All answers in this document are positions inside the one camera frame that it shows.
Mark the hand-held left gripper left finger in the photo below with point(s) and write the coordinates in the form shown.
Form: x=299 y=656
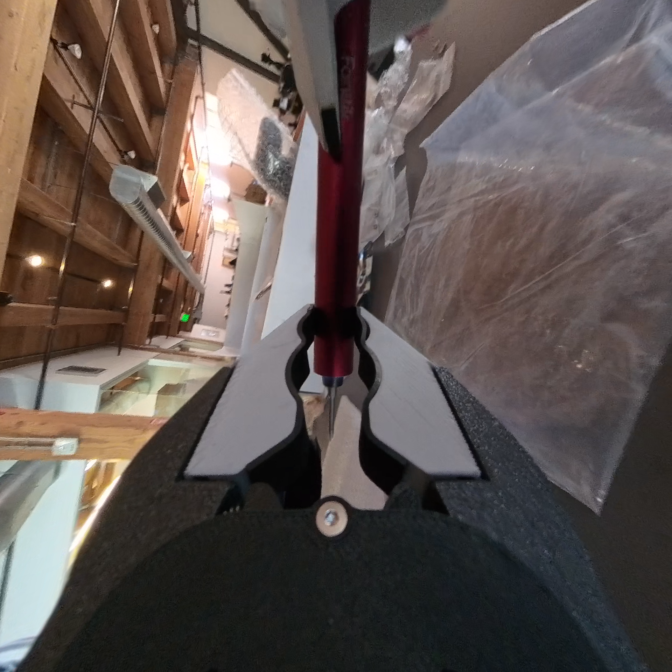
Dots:
x=246 y=420

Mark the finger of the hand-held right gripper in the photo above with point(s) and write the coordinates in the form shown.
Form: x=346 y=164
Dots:
x=309 y=63

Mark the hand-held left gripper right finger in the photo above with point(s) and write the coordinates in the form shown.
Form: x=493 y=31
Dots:
x=420 y=420

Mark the red electric screwdriver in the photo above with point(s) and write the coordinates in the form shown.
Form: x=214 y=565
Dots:
x=338 y=236

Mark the bubble wrap roll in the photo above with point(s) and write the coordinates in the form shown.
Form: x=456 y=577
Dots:
x=262 y=131

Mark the large clear plastic bag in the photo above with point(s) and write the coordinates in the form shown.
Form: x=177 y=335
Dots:
x=551 y=262

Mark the metal ceiling light fixture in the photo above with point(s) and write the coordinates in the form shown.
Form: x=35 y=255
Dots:
x=152 y=220

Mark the silver ceiling duct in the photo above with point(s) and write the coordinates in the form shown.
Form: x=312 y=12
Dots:
x=26 y=498

